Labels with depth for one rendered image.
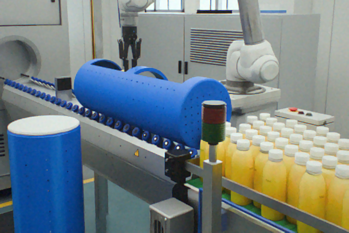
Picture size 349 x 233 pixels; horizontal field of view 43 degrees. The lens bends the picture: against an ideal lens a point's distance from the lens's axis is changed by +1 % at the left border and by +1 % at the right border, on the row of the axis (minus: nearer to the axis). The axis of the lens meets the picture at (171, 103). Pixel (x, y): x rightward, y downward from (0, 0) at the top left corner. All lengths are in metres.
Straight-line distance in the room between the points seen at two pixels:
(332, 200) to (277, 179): 0.16
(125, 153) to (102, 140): 0.21
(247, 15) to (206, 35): 1.74
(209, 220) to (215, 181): 0.11
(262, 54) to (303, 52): 1.49
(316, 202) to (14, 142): 1.12
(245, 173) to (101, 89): 0.96
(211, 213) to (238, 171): 0.21
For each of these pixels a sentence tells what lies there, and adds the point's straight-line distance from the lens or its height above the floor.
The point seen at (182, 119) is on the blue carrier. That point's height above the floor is 1.09.
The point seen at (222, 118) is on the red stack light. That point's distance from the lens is 1.12.
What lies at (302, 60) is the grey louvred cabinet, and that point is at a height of 1.08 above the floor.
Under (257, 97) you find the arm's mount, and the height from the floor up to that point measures 1.03.
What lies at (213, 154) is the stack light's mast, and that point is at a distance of 1.16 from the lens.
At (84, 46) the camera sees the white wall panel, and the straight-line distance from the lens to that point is 7.30.
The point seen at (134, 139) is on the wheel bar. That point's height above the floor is 0.93.
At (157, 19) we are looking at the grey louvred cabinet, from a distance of 4.42.
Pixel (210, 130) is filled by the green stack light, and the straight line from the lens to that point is 1.12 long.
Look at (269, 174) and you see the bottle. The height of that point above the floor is 1.04.
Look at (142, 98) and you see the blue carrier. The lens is 1.80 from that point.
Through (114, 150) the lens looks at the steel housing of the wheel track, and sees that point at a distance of 2.06.
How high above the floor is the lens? 1.50
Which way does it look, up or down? 12 degrees down
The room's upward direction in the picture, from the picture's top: straight up
